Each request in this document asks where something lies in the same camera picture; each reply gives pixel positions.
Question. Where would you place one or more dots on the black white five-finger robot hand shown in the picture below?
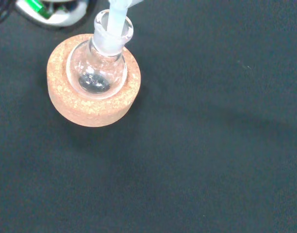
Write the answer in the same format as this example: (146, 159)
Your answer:
(66, 17)

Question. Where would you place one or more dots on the glass round-bottom flask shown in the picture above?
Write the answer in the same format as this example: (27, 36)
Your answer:
(97, 72)

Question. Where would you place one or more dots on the black cloth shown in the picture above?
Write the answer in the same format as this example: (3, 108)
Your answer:
(211, 145)

